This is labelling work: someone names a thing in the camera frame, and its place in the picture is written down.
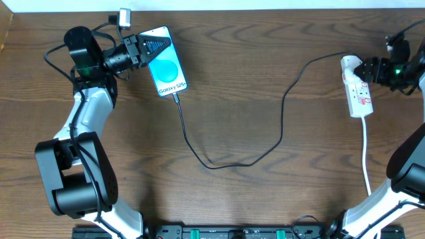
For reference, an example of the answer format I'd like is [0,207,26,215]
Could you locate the blue screen Galaxy smartphone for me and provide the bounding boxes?
[139,26,187,97]

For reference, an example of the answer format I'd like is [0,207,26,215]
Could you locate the black USB charging cable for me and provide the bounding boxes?
[171,50,356,171]

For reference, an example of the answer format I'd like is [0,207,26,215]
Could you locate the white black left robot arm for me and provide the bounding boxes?
[35,27,172,238]

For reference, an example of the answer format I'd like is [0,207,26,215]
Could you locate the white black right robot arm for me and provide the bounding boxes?
[324,32,424,238]

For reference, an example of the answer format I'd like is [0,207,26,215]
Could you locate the white power strip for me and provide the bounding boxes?
[341,55,373,118]

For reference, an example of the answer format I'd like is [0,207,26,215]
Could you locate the white USB wall charger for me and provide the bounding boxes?
[342,67,363,85]

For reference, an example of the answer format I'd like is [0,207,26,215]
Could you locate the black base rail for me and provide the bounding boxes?
[71,224,406,239]

